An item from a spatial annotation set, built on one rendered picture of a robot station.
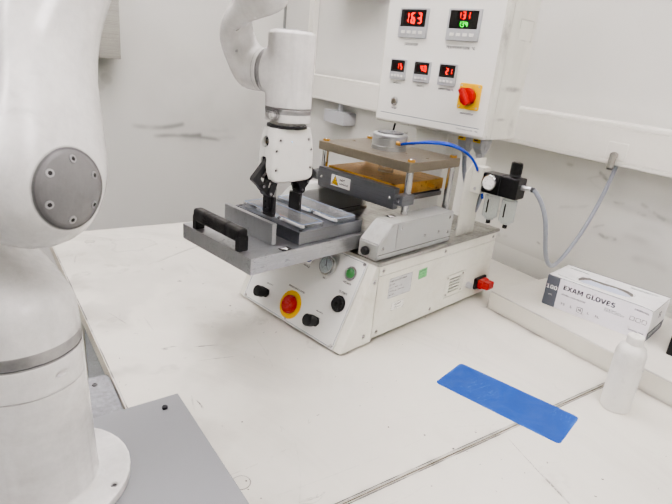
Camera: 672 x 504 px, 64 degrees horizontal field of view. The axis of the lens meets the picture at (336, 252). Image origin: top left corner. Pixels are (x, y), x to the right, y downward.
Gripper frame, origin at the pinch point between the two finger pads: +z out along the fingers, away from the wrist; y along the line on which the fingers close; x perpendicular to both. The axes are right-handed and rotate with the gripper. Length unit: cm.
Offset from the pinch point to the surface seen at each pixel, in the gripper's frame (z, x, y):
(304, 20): -41, 122, 109
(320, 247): 5.4, -10.9, 0.6
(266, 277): 20.2, 10.1, 5.1
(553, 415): 27, -52, 20
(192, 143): 17, 149, 67
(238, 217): 2.2, 2.8, -8.2
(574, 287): 16, -39, 54
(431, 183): -3.4, -10.2, 34.1
